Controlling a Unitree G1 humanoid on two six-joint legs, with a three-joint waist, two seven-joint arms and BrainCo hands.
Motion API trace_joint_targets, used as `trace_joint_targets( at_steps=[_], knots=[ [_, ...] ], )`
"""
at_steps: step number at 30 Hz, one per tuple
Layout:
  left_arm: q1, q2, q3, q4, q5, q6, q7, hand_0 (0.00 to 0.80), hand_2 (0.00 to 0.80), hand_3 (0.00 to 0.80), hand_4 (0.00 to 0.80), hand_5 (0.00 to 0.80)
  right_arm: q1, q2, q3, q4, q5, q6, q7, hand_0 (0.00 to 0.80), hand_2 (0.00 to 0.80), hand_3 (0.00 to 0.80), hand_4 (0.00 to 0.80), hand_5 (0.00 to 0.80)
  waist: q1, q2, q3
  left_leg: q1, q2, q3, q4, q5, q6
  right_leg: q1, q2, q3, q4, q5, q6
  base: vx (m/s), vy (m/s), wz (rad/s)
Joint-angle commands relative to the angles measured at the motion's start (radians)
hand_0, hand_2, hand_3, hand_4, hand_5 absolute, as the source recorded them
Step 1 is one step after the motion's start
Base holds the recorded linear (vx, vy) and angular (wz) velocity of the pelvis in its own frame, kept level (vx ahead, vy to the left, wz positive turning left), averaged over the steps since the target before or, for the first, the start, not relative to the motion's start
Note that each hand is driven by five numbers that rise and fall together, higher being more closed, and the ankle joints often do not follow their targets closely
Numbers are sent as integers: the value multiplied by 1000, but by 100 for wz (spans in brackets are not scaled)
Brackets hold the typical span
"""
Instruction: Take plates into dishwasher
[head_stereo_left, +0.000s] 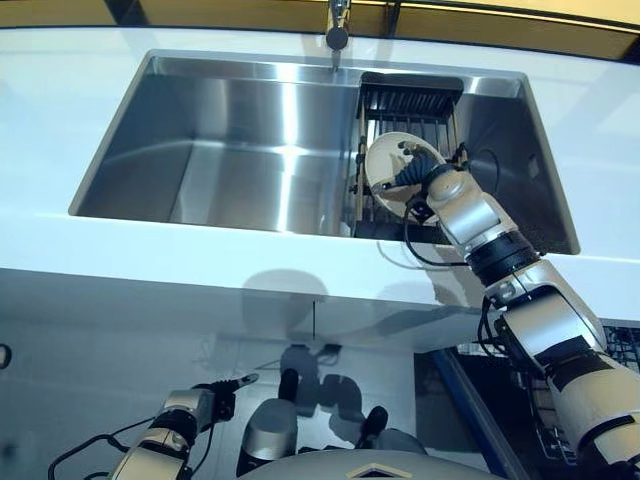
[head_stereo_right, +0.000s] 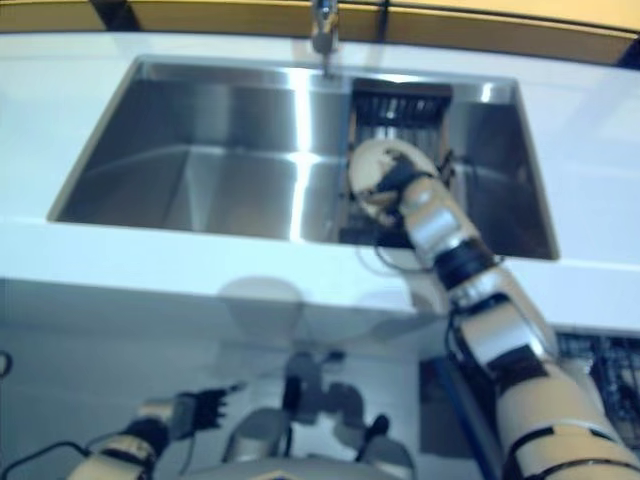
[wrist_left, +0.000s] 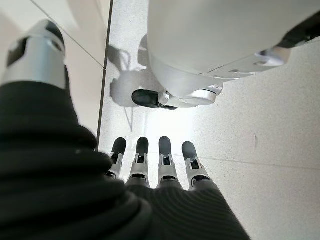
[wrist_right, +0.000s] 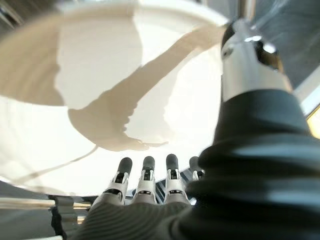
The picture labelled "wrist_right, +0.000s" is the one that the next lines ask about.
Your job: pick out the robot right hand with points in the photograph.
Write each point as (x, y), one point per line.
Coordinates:
(250, 200)

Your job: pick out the cream ceramic plate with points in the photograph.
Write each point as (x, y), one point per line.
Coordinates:
(100, 62)

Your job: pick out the stainless steel sink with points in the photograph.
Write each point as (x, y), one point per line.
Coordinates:
(295, 37)

